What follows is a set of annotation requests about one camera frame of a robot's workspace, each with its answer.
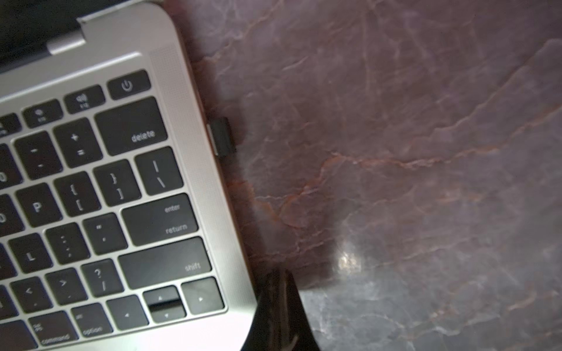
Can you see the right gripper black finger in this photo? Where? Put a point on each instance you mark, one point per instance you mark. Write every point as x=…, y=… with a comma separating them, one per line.
x=280, y=322

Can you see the silver laptop computer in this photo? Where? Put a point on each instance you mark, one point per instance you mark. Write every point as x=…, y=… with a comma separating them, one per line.
x=116, y=229

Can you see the black usb mouse receiver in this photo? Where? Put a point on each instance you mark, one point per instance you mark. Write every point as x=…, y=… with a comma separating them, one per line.
x=222, y=139

